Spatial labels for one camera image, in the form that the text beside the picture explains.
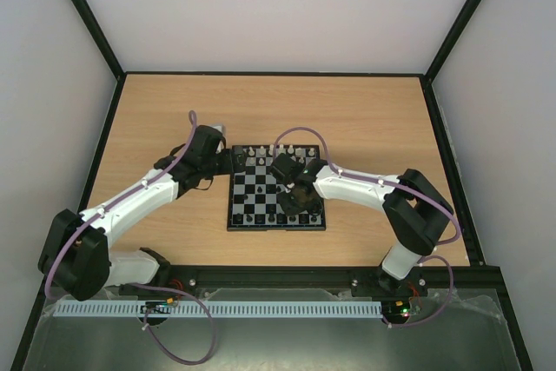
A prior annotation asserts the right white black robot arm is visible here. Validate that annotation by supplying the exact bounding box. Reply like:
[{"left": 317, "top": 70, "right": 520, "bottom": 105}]
[{"left": 270, "top": 154, "right": 453, "bottom": 295}]

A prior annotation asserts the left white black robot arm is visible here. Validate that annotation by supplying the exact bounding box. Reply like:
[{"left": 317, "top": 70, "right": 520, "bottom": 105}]
[{"left": 38, "top": 125, "right": 246, "bottom": 301}]

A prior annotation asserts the black magnetic chess board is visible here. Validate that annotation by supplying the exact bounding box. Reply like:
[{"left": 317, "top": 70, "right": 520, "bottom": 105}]
[{"left": 227, "top": 144, "right": 326, "bottom": 232}]

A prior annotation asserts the white queen piece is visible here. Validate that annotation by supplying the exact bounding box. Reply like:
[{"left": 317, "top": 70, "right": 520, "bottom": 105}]
[{"left": 277, "top": 143, "right": 285, "bottom": 156}]

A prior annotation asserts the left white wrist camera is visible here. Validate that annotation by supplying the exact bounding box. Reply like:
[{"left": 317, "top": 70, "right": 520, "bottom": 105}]
[{"left": 211, "top": 123, "right": 226, "bottom": 136}]

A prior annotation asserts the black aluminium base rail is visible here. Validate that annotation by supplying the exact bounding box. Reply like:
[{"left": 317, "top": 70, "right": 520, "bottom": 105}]
[{"left": 116, "top": 264, "right": 505, "bottom": 298}]

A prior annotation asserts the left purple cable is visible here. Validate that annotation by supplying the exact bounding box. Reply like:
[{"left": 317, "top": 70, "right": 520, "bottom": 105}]
[{"left": 44, "top": 110, "right": 216, "bottom": 365}]

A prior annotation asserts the black frame post left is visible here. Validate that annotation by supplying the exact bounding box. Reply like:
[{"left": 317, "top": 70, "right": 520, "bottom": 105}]
[{"left": 70, "top": 0, "right": 125, "bottom": 81}]

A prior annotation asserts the black frame post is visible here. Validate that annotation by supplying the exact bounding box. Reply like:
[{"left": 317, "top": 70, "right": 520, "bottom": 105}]
[
  {"left": 70, "top": 0, "right": 125, "bottom": 81},
  {"left": 425, "top": 0, "right": 482, "bottom": 84}
]

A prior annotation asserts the light blue slotted cable duct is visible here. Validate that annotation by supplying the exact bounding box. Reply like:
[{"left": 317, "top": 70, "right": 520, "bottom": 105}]
[{"left": 53, "top": 300, "right": 382, "bottom": 319}]

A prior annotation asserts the black frame post right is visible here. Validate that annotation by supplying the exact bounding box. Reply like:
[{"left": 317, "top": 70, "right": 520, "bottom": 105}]
[{"left": 425, "top": 0, "right": 482, "bottom": 84}]

